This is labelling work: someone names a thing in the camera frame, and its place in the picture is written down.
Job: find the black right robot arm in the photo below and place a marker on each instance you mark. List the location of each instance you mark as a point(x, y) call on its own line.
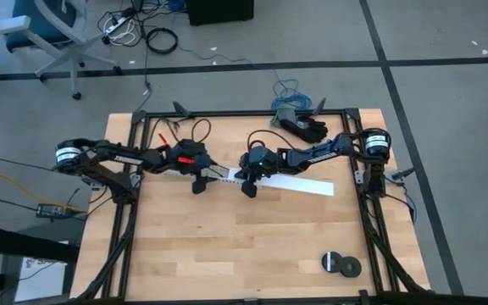
point(324, 154)

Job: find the white printed box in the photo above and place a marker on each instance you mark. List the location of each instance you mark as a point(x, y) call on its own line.
point(45, 279)

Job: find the plain black tape roll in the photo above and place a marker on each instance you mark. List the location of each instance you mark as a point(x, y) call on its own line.
point(351, 267)

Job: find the white power strip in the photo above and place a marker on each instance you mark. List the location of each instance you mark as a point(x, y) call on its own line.
point(117, 24)

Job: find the black power adapter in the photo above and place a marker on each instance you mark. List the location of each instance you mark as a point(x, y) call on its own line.
point(51, 210)

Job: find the white frame office chair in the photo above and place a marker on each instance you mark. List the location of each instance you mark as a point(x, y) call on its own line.
point(73, 51)

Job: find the black work glove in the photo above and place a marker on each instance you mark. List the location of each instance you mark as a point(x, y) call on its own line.
point(309, 129)

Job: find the clear safety glasses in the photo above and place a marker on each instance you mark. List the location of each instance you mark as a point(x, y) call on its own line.
point(176, 125)

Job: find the grey glove with green cuff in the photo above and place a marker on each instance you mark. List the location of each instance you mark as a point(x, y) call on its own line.
point(284, 115)

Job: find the black tape roll white label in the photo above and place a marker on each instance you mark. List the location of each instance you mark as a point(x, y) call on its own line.
point(332, 262)

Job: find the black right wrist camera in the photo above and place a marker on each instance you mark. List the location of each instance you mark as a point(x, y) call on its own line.
point(258, 152)

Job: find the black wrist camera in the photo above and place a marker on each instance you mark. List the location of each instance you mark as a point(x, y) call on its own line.
point(191, 149)
point(258, 152)

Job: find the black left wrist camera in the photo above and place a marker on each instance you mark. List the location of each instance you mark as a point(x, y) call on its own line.
point(191, 149)

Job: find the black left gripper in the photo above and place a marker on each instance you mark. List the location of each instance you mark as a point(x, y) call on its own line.
point(206, 167)

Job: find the white duct cover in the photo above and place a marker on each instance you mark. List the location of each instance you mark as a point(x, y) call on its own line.
point(303, 184)

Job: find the black box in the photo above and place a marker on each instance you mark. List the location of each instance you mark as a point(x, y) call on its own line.
point(218, 10)

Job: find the red tape wrap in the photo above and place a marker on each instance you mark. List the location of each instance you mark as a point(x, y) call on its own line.
point(185, 160)

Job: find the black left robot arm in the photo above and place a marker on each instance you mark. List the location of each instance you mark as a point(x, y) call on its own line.
point(100, 163)

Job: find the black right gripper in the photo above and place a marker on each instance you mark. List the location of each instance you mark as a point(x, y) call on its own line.
point(265, 170)

